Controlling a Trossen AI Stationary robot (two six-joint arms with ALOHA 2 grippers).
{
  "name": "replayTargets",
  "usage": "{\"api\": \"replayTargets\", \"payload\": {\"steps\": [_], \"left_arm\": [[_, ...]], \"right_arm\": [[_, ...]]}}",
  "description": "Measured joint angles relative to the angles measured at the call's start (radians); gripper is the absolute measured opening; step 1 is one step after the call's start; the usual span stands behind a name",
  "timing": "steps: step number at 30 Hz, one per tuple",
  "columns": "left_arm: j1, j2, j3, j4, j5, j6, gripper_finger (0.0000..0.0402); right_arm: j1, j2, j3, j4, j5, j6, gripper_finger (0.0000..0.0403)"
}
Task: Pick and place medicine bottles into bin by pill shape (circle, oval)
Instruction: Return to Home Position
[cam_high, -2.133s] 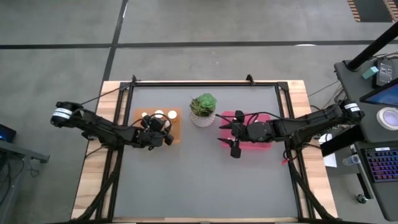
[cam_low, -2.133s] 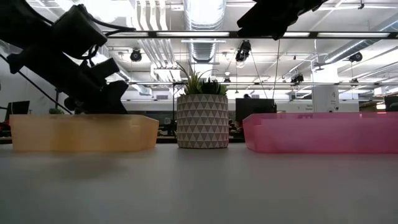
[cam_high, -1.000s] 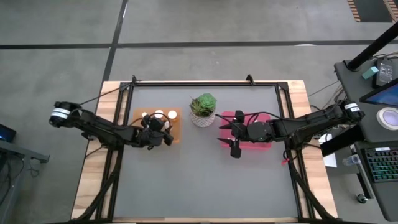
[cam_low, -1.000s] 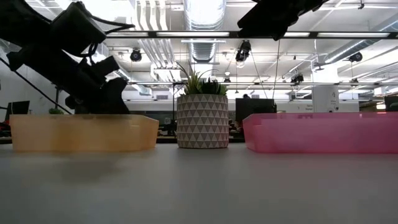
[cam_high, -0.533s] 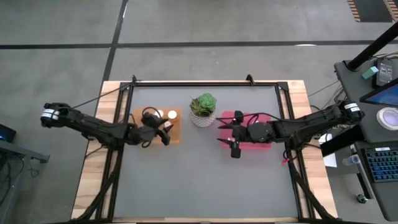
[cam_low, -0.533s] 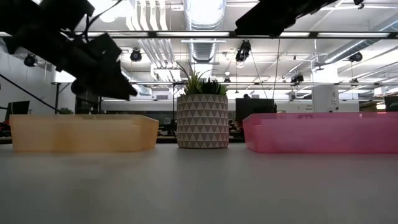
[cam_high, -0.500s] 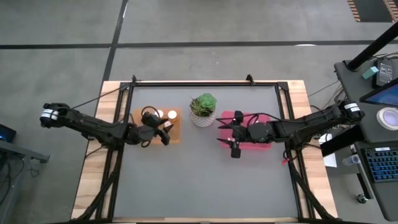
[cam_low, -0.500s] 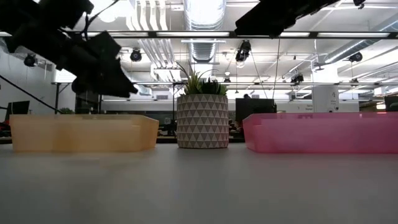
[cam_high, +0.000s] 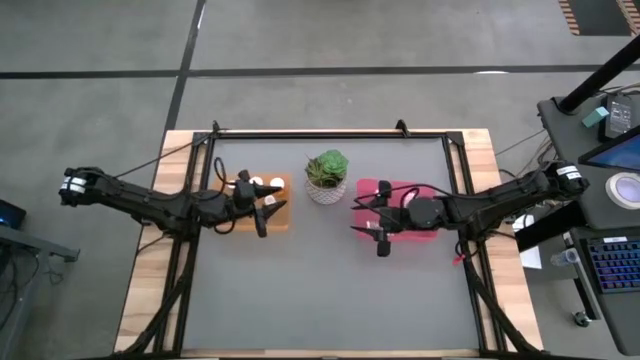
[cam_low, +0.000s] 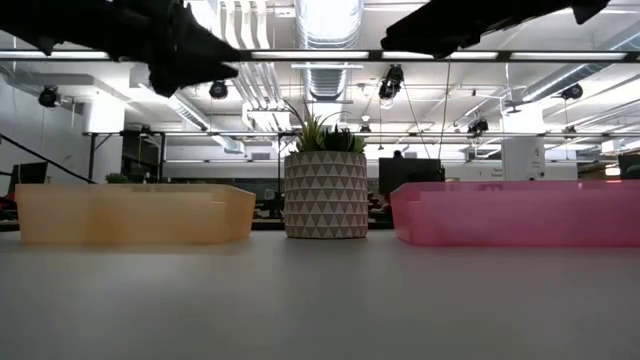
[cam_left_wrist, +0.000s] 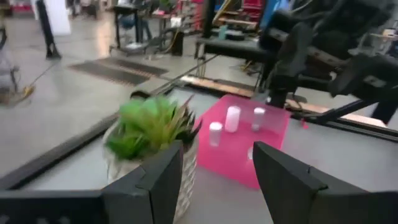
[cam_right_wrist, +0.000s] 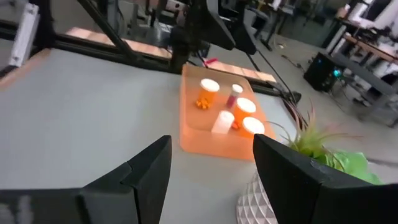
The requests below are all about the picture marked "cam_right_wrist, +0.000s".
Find white triangle-patterned plant pot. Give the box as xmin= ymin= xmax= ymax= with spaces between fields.
xmin=235 ymin=170 xmax=280 ymax=224

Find black frame clamp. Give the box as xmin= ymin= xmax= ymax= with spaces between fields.
xmin=287 ymin=90 xmax=303 ymax=105

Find small clear bottle pink pills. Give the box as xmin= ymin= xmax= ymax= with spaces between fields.
xmin=226 ymin=83 xmax=244 ymax=110

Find green artificial succulent plant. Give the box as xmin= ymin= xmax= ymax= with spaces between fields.
xmin=266 ymin=101 xmax=384 ymax=186

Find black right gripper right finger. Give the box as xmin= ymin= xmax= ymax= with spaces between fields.
xmin=252 ymin=133 xmax=398 ymax=224

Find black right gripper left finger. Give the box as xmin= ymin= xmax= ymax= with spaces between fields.
xmin=0 ymin=135 xmax=173 ymax=224

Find wooden desk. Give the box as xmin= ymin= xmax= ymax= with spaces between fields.
xmin=337 ymin=30 xmax=398 ymax=63

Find white opaque medicine bottle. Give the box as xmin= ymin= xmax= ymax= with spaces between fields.
xmin=211 ymin=110 xmax=236 ymax=135

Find orange translucent plastic bin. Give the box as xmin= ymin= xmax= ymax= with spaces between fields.
xmin=178 ymin=63 xmax=277 ymax=162

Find white upright post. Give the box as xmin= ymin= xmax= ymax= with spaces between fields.
xmin=9 ymin=2 xmax=40 ymax=68

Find gray table mat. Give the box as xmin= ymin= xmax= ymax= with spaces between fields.
xmin=0 ymin=48 xmax=299 ymax=224

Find black computer blue light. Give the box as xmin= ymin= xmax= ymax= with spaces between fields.
xmin=303 ymin=52 xmax=343 ymax=93

